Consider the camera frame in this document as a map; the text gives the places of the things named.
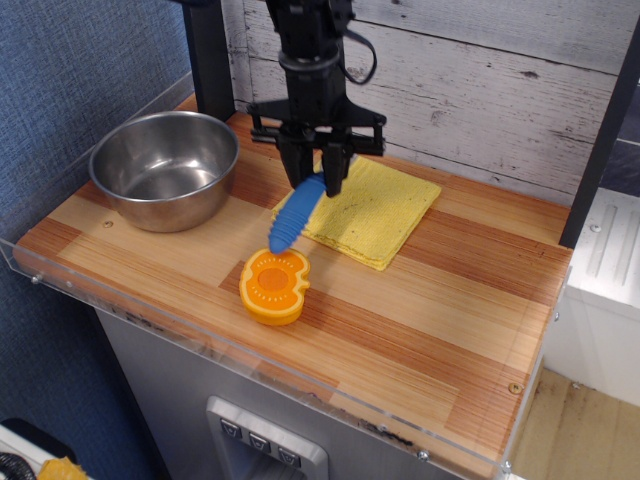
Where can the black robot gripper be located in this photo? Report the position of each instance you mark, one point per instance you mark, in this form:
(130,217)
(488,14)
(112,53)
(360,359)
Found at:
(316,112)

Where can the blue handled metal fork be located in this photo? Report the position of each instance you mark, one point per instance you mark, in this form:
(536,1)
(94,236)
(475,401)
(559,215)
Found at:
(293,217)

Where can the orange toy fruit half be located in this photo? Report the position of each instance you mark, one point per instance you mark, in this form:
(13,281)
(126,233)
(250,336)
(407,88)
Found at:
(272,286)

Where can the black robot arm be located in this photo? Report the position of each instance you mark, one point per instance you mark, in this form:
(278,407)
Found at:
(310,29)

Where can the yellow folded napkin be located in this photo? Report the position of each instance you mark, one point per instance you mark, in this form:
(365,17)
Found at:
(373,215)

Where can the white ribbed appliance top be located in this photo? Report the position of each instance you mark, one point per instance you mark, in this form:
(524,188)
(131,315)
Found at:
(604,269)

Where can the stainless steel bowl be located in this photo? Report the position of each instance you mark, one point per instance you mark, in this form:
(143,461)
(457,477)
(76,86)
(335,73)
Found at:
(166,172)

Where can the grey dispenser button panel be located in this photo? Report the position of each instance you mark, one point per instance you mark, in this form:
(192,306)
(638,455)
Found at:
(251,447)

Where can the clear acrylic table guard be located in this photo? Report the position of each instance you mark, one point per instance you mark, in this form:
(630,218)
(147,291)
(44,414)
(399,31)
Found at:
(424,366)

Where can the yellow cloth object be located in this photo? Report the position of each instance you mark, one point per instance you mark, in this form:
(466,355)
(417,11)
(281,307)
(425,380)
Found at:
(61,469)

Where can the black left vertical post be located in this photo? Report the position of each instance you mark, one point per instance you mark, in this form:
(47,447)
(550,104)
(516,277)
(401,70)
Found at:
(206,39)

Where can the black vertical post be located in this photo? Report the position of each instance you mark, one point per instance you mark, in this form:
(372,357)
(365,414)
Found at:
(206,39)
(612,121)

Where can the black right vertical post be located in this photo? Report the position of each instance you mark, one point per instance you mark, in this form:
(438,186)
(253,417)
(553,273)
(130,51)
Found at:
(612,121)

